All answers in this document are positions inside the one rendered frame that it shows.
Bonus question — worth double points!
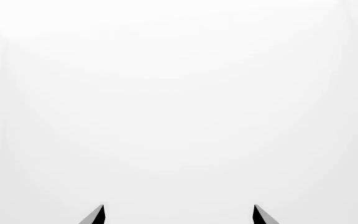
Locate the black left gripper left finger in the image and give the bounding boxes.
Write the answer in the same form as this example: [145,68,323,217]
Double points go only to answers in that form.
[78,203,106,224]

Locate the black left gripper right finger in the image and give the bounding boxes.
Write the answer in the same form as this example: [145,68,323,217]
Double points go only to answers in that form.
[252,203,281,224]

